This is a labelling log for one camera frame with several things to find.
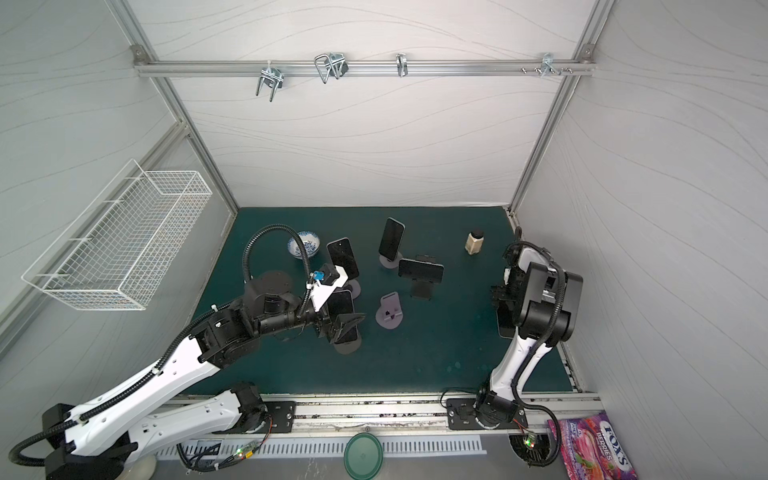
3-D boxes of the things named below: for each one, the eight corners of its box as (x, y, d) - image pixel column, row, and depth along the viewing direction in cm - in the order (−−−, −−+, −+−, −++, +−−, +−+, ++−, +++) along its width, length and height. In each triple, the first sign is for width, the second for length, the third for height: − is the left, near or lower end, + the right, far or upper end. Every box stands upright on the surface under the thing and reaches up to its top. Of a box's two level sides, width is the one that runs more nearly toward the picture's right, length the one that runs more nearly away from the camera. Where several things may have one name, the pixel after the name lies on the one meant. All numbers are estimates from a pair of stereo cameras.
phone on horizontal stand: (397, 281, 99) (397, 266, 93) (399, 272, 102) (399, 257, 95) (440, 288, 98) (443, 273, 91) (441, 279, 100) (444, 264, 93)
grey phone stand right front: (380, 332, 90) (379, 316, 81) (375, 315, 94) (373, 298, 85) (402, 325, 92) (404, 308, 83) (396, 308, 95) (397, 291, 87)
